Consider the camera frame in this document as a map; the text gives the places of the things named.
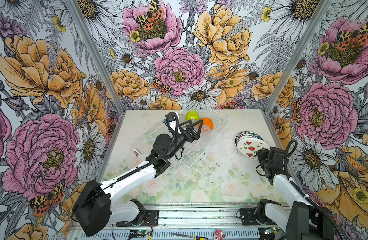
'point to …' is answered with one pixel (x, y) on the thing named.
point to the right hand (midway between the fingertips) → (258, 155)
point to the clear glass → (205, 130)
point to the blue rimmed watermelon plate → (249, 147)
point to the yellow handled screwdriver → (195, 237)
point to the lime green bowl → (192, 115)
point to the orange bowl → (207, 121)
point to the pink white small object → (219, 235)
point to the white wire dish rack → (192, 151)
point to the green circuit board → (138, 233)
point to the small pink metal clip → (136, 152)
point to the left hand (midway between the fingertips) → (199, 125)
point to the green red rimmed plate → (246, 134)
